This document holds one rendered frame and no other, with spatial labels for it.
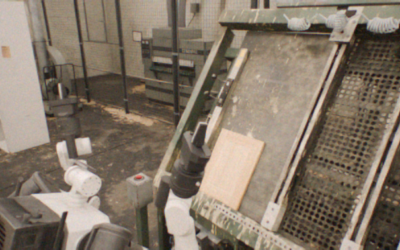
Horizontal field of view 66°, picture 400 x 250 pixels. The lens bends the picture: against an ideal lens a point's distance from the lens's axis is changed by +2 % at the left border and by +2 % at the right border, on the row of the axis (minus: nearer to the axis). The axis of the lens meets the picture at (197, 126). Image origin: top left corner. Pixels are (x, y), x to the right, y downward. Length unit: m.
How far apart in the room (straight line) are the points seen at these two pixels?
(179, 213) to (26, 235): 0.38
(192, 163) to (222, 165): 1.08
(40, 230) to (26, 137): 4.35
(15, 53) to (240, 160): 3.86
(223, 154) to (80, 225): 1.11
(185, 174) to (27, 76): 4.40
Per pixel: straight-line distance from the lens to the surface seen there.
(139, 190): 1.94
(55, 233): 0.94
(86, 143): 1.30
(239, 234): 1.69
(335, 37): 1.76
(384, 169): 1.49
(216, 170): 1.86
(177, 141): 2.08
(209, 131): 1.94
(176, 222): 0.88
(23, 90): 5.07
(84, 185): 0.98
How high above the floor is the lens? 1.90
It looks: 20 degrees down
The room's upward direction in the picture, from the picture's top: straight up
